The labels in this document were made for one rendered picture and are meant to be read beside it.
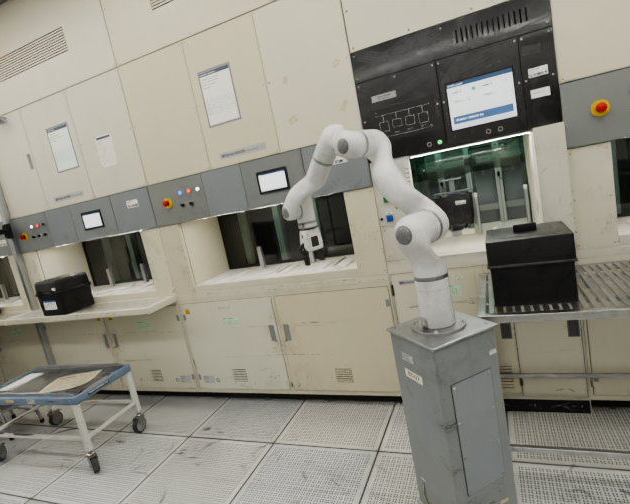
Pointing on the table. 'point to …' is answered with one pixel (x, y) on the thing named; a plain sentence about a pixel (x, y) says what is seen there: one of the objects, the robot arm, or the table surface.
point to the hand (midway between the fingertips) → (314, 260)
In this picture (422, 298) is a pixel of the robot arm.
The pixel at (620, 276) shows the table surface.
